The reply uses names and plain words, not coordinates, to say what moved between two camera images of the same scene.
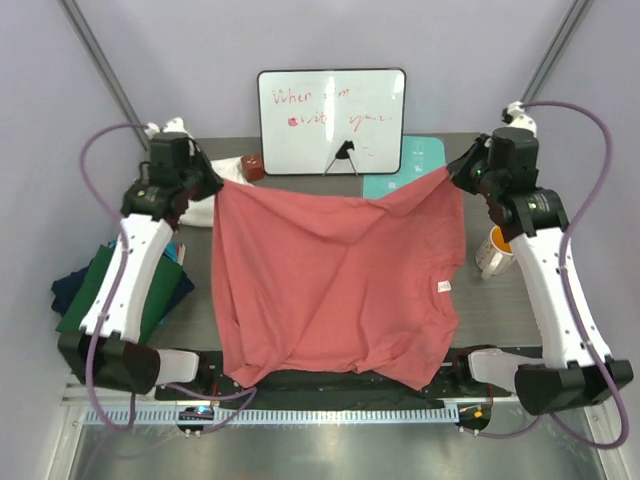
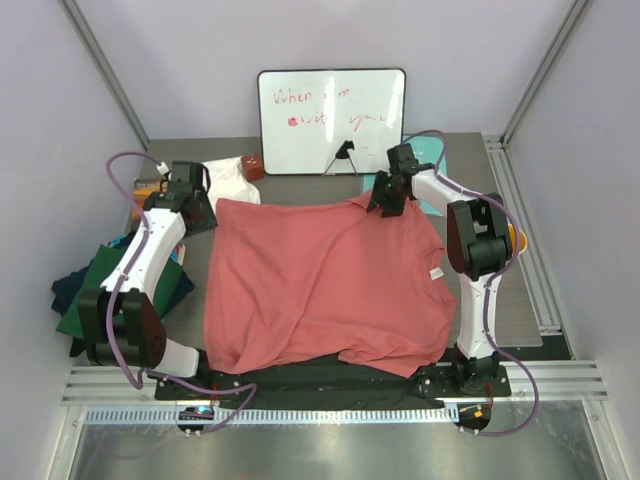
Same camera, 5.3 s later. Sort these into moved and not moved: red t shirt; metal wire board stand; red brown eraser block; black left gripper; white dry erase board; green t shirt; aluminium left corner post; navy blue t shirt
Moved: red t shirt; black left gripper
Not moved: navy blue t shirt; metal wire board stand; red brown eraser block; aluminium left corner post; green t shirt; white dry erase board
